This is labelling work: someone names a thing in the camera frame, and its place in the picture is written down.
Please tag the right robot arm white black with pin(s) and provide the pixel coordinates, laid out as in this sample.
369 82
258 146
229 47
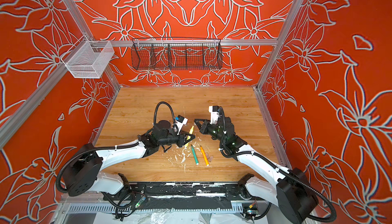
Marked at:
289 187

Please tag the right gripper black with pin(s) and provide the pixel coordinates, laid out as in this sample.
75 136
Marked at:
205 127

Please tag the grey slotted cable duct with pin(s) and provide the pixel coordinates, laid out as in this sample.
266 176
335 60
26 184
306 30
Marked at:
75 208

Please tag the green marker pen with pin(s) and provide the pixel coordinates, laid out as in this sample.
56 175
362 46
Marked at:
194 155

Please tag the orange marker pen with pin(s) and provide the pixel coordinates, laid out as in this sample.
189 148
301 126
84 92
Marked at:
204 156

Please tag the black wire basket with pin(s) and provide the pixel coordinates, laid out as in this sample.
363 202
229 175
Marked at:
176 54

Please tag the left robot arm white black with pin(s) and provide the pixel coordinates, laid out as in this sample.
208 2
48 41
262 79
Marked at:
83 172

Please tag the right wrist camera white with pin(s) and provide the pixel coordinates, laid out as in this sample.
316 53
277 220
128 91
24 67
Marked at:
214 113

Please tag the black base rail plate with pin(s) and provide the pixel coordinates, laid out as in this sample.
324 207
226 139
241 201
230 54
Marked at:
224 190

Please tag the clear pen cap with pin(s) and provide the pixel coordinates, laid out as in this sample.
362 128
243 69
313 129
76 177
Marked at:
209 157

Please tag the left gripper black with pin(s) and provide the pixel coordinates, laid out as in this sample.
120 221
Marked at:
181 137

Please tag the yellow marker pen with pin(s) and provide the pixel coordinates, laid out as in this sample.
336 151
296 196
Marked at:
188 137

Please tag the clear plastic bin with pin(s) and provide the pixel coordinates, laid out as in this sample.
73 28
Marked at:
86 61

